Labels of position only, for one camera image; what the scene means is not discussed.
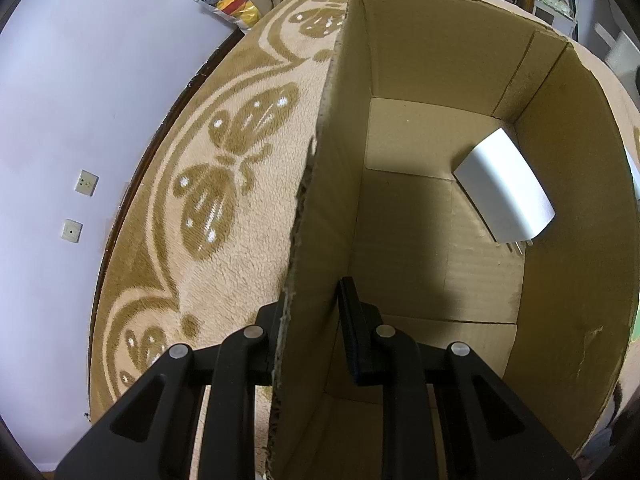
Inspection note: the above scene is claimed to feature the white panel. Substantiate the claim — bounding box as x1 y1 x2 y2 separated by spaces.
605 30 640 91

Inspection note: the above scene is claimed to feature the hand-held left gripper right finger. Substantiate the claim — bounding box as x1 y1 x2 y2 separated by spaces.
337 276 583 480

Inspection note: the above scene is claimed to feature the white power adapter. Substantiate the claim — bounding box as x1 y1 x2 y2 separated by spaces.
452 127 557 251

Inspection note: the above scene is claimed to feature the beige butterfly print blanket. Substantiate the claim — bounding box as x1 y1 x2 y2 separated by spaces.
89 0 361 480

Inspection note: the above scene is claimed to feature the cardboard box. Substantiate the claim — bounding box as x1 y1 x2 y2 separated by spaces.
265 0 640 480

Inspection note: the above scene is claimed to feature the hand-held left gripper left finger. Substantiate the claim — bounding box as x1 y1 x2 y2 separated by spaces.
54 302 288 480

